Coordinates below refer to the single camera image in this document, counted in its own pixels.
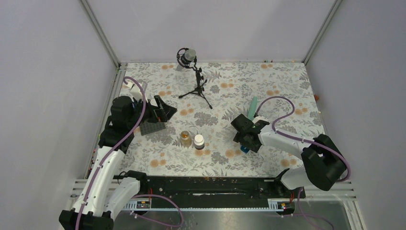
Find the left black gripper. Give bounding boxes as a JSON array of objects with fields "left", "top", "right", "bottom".
[{"left": 128, "top": 94, "right": 177, "bottom": 129}]

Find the white pill bottle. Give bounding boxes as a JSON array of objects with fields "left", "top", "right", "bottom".
[{"left": 193, "top": 134, "right": 205, "bottom": 150}]

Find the teal pill organizer box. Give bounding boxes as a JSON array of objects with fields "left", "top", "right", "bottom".
[{"left": 240, "top": 146, "right": 250, "bottom": 154}]

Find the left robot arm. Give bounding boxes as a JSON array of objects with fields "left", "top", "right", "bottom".
[{"left": 59, "top": 95, "right": 177, "bottom": 230}]

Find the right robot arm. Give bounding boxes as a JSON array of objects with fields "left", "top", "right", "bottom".
[{"left": 231, "top": 114, "right": 350, "bottom": 197}]

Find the mint green tube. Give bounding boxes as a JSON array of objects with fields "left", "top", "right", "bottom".
[{"left": 247, "top": 96, "right": 258, "bottom": 120}]

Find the grey lego baseplate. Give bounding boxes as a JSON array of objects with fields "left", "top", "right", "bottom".
[{"left": 139, "top": 122, "right": 166, "bottom": 136}]

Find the amber glass pill bottle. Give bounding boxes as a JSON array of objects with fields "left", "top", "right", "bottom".
[{"left": 180, "top": 131, "right": 192, "bottom": 148}]

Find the floral table mat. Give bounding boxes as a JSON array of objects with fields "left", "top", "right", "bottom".
[{"left": 116, "top": 62, "right": 324, "bottom": 177}]

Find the microphone on tripod stand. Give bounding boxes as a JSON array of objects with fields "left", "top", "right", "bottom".
[{"left": 176, "top": 47, "right": 214, "bottom": 110}]

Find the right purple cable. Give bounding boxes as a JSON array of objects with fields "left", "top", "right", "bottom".
[{"left": 255, "top": 96, "right": 352, "bottom": 183}]

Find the black base frame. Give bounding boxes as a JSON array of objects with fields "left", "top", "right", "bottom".
[{"left": 108, "top": 171, "right": 307, "bottom": 210}]

